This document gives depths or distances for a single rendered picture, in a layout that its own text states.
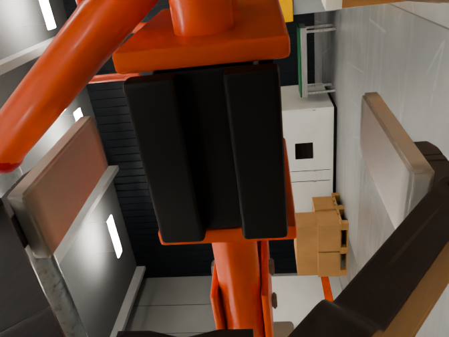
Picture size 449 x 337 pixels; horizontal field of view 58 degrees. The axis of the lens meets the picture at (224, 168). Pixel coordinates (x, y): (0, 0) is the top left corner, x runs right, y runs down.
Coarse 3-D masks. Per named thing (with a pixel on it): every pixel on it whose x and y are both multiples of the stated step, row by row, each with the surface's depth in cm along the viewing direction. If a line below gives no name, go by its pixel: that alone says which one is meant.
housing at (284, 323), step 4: (276, 324) 30; (280, 324) 30; (284, 324) 30; (288, 324) 30; (292, 324) 30; (276, 328) 29; (280, 328) 29; (284, 328) 29; (288, 328) 29; (292, 328) 29; (276, 332) 29; (280, 332) 29; (284, 332) 29; (288, 332) 29; (276, 336) 29; (280, 336) 29; (284, 336) 29
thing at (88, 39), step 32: (96, 0) 16; (128, 0) 15; (64, 32) 16; (96, 32) 16; (128, 32) 17; (64, 64) 17; (96, 64) 17; (32, 96) 18; (64, 96) 18; (0, 128) 19; (32, 128) 19; (0, 160) 20
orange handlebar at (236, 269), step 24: (168, 0) 14; (192, 0) 13; (216, 0) 13; (192, 24) 14; (216, 24) 14; (216, 264) 20; (240, 264) 19; (264, 264) 22; (216, 288) 21; (240, 288) 20; (264, 288) 20; (216, 312) 21; (240, 312) 21; (264, 312) 21; (264, 336) 23
